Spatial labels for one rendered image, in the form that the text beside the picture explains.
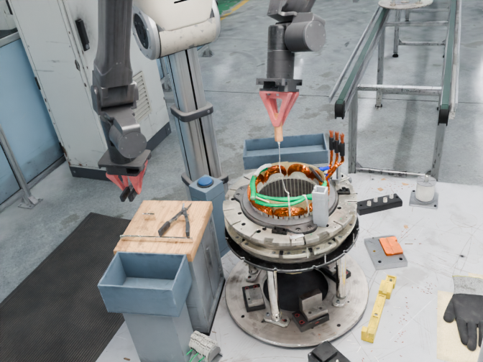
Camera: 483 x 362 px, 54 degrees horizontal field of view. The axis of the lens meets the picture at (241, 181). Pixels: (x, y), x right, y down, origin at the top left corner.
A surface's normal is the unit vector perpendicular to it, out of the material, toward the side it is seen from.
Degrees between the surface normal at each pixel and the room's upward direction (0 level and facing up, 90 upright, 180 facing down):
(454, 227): 0
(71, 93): 90
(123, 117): 13
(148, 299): 90
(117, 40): 113
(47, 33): 90
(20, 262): 0
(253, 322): 0
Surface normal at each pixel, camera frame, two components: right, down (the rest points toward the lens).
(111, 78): 0.47, 0.73
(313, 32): 0.60, 0.18
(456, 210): -0.11, -0.83
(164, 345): -0.18, 0.56
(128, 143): 0.51, 0.49
